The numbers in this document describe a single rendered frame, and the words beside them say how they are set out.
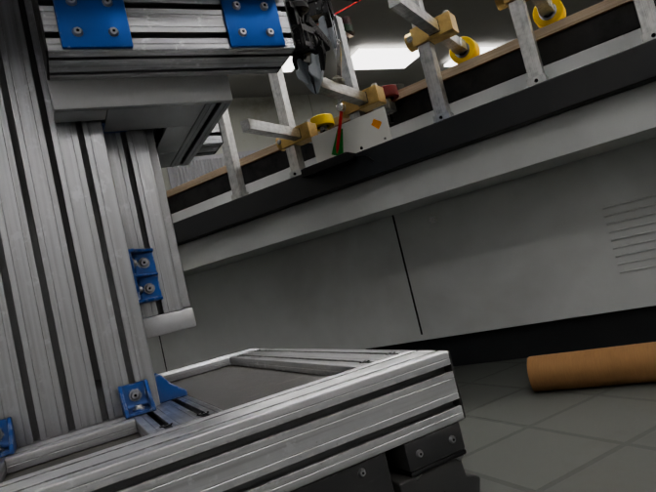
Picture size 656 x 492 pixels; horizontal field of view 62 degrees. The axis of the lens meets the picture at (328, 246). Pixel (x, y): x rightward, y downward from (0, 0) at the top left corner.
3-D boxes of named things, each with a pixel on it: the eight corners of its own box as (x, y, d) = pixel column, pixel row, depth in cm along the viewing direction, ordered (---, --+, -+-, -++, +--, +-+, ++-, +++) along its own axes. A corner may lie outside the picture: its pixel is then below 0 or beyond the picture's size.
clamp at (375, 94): (379, 101, 154) (375, 84, 154) (340, 117, 161) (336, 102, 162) (388, 103, 159) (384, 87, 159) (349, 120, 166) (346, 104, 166)
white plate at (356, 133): (391, 140, 152) (384, 105, 153) (317, 168, 166) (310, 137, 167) (392, 140, 153) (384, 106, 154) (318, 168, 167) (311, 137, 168)
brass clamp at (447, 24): (452, 27, 141) (447, 9, 141) (406, 50, 148) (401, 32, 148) (460, 33, 146) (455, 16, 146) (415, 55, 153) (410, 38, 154)
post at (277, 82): (301, 177, 171) (267, 33, 174) (293, 181, 173) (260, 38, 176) (307, 178, 174) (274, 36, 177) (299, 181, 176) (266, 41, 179)
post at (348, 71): (373, 168, 157) (335, 12, 161) (362, 171, 159) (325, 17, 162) (378, 168, 160) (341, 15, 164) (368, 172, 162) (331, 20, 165)
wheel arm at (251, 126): (251, 131, 149) (248, 116, 149) (242, 135, 151) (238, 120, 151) (335, 144, 185) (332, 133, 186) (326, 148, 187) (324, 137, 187)
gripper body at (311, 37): (281, 59, 131) (269, 9, 130) (300, 62, 139) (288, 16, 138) (307, 47, 127) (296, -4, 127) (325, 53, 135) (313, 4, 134)
